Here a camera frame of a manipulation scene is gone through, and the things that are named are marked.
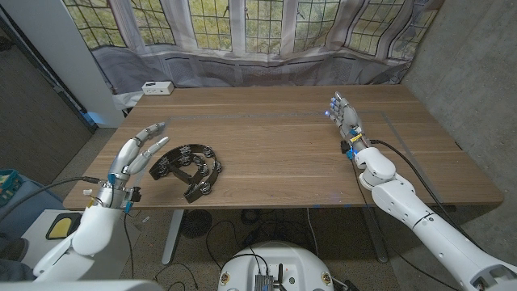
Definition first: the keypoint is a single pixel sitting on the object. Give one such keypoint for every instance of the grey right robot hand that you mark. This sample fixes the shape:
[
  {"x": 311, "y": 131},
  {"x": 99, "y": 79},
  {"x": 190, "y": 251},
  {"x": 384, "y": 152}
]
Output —
[{"x": 348, "y": 115}]

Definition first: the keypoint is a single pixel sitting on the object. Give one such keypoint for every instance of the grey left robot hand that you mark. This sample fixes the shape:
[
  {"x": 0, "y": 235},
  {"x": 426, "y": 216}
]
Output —
[{"x": 125, "y": 159}]

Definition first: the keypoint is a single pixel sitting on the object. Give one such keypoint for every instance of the black half-moon tambourine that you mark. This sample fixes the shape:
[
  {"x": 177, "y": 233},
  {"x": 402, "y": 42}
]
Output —
[{"x": 196, "y": 192}]

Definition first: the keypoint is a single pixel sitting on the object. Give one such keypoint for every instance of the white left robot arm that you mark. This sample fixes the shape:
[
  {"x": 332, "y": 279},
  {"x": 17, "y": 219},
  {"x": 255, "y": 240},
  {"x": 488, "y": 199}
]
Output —
[{"x": 93, "y": 234}]

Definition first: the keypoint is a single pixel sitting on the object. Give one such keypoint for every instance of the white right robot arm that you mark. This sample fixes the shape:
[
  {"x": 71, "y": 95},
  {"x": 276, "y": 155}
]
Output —
[{"x": 424, "y": 226}]

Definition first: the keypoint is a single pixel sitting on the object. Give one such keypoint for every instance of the white power strip box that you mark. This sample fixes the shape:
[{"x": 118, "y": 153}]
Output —
[{"x": 157, "y": 88}]

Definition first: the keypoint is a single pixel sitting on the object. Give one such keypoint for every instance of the white pedal platform box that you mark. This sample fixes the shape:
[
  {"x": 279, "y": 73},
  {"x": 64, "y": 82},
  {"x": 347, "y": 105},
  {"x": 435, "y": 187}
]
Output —
[{"x": 117, "y": 246}]

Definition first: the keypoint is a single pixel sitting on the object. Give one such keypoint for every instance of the white table leg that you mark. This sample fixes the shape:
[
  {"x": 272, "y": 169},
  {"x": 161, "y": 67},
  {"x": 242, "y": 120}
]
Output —
[{"x": 173, "y": 234}]

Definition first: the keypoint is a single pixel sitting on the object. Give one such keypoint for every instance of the yellow black foot pedal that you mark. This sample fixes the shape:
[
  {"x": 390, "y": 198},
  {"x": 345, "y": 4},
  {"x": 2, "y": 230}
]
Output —
[{"x": 60, "y": 228}]

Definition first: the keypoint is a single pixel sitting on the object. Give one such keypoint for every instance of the round black floor fan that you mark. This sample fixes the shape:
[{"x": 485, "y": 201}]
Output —
[{"x": 196, "y": 223}]

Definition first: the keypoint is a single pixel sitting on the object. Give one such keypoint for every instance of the blue padded seat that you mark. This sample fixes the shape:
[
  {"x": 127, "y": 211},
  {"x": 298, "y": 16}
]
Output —
[{"x": 24, "y": 210}]

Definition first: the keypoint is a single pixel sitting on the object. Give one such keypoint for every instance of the printed window backdrop cloth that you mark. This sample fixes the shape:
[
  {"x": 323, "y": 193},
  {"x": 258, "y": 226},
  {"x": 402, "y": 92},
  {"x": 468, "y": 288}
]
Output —
[{"x": 262, "y": 40}]

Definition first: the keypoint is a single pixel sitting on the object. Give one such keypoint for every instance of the teal plastic basket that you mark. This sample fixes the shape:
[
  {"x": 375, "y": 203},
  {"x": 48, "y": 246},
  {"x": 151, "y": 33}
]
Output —
[{"x": 8, "y": 184}]

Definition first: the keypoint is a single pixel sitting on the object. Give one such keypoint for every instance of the grey table leg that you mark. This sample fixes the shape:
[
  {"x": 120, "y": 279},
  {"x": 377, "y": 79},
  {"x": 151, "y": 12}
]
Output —
[{"x": 375, "y": 238}]

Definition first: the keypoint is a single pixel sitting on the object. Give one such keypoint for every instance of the grey shoe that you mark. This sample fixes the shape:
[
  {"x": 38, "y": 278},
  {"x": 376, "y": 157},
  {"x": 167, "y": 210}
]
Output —
[{"x": 14, "y": 250}]

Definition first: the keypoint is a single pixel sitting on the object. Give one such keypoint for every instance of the white robot torso base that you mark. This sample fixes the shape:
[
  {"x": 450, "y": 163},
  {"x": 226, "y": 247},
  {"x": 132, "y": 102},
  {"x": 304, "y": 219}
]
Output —
[{"x": 282, "y": 258}]

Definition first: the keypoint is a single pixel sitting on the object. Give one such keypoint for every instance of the small silver computer box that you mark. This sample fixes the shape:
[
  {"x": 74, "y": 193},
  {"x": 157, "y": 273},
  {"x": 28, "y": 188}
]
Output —
[{"x": 263, "y": 283}]

